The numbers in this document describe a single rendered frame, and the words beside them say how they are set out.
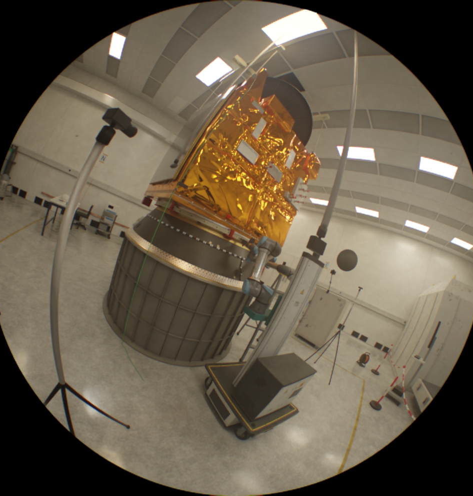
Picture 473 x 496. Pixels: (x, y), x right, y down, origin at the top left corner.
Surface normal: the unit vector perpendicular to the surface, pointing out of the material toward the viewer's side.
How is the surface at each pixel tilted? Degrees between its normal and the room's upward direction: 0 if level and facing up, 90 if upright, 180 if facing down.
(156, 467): 0
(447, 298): 90
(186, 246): 62
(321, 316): 90
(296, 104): 128
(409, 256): 90
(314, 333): 90
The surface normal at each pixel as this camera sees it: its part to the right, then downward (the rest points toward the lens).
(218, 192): 0.65, 0.25
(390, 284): -0.66, -0.29
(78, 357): 0.41, -0.91
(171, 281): 0.08, 0.04
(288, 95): -0.18, 0.55
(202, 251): 0.41, -0.33
